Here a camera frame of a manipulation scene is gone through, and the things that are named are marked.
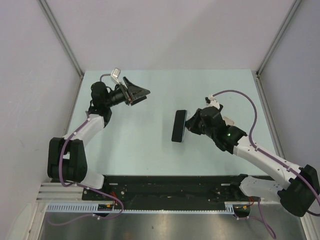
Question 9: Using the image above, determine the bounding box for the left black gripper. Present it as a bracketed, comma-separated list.
[104, 77, 150, 108]

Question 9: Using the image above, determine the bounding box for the phone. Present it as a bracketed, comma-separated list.
[171, 109, 188, 143]

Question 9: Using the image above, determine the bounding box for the beige silicone phone case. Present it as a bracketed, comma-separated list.
[222, 116, 235, 126]

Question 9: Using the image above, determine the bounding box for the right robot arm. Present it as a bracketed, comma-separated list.
[185, 106, 320, 217]

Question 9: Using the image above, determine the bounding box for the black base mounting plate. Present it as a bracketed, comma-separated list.
[50, 174, 292, 218]

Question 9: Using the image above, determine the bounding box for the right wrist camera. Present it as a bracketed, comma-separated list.
[205, 94, 223, 111]

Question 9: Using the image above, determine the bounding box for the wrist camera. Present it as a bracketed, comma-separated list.
[205, 94, 223, 111]
[110, 68, 121, 85]

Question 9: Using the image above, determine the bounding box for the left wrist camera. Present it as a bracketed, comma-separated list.
[110, 68, 121, 85]

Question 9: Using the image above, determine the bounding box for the right aluminium side rail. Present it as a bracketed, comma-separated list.
[251, 71, 286, 159]

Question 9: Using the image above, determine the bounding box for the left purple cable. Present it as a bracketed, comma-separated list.
[46, 72, 125, 226]

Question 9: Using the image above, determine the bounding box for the purple cable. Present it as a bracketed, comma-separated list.
[46, 72, 125, 226]
[209, 90, 320, 238]

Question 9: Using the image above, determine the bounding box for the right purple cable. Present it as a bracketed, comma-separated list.
[209, 90, 320, 238]

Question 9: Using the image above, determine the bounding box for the aluminium front frame rail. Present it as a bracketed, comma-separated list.
[36, 182, 307, 204]

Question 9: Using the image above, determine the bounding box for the left aluminium frame post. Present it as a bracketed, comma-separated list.
[37, 0, 84, 80]

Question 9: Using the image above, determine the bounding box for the aluminium frame post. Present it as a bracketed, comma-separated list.
[255, 0, 304, 77]
[37, 0, 84, 80]

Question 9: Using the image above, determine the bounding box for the white slotted cable duct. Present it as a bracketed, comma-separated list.
[46, 201, 236, 214]

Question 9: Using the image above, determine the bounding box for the right aluminium frame post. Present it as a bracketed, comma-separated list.
[255, 0, 304, 77]

